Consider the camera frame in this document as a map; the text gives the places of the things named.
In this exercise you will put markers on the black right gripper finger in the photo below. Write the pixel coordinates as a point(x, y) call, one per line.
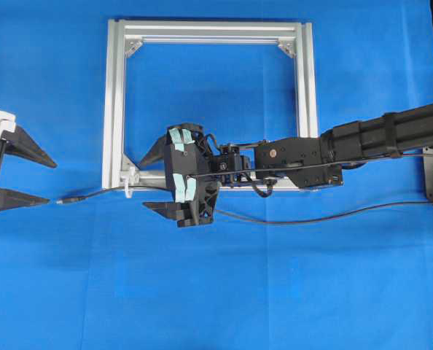
point(160, 151)
point(170, 210)

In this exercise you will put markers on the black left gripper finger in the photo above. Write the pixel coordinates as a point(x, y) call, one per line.
point(20, 144)
point(11, 199)

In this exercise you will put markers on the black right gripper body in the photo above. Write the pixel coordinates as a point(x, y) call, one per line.
point(202, 208)

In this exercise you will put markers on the silver aluminium extrusion frame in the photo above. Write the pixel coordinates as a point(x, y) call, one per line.
point(126, 37)

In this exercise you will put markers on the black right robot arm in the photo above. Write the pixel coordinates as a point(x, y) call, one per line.
point(319, 161)

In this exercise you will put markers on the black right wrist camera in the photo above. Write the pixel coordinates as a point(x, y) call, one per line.
point(181, 162)

